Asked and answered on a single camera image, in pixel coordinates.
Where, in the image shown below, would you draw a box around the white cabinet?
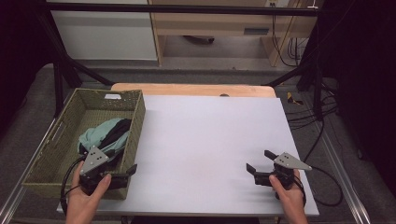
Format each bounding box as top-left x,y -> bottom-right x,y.
46,0 -> 159,62

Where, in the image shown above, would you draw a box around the person's right hand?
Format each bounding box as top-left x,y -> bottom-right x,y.
269,169 -> 310,218

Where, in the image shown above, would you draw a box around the yellow and black tape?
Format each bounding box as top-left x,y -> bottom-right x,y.
286,91 -> 304,106

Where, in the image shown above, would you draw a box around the black hanging cables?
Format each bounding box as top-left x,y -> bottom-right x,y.
271,6 -> 302,68

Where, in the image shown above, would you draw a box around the black metal stand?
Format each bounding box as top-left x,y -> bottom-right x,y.
264,15 -> 326,122
36,12 -> 116,119

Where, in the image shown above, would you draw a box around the black curtain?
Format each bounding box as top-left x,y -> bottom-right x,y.
317,0 -> 396,190
0,0 -> 59,138

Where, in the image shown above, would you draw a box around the yellow cable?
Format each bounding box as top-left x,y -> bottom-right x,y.
278,8 -> 300,62

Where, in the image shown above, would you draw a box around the white board sheet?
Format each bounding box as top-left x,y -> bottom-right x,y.
56,94 -> 320,217

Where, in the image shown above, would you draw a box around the black and green t-shirt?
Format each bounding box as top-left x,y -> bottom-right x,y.
77,117 -> 134,166

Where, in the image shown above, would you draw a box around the aluminium rail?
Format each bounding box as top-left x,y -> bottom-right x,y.
0,117 -> 60,224
306,92 -> 372,224

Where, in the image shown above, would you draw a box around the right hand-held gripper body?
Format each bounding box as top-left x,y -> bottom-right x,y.
253,151 -> 313,200

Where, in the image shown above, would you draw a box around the right hand-held gripper cable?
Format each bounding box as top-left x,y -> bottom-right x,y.
292,175 -> 308,208

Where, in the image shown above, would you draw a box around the person's left hand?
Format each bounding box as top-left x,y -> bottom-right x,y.
65,161 -> 112,216

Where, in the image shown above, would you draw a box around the green woven basket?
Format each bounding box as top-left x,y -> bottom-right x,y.
21,88 -> 147,201

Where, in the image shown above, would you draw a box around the black looped floor cable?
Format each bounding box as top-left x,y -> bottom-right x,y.
302,119 -> 345,208

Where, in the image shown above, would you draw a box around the light wooden desk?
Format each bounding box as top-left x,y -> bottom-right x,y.
147,0 -> 325,68

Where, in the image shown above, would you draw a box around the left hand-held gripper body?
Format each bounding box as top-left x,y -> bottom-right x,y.
78,145 -> 129,196

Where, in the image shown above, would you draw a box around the bundle of black floor cables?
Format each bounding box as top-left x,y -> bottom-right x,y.
285,82 -> 340,131

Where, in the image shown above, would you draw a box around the dark low object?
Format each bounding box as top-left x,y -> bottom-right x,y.
182,35 -> 216,45

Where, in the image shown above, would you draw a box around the left hand-held gripper cable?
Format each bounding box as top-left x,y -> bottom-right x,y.
60,155 -> 87,217

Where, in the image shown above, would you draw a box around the hand-held gripper cable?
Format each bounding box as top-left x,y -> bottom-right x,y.
60,155 -> 87,217
292,175 -> 308,208

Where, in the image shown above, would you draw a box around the black horizontal metal bar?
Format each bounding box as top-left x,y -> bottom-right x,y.
46,2 -> 320,17

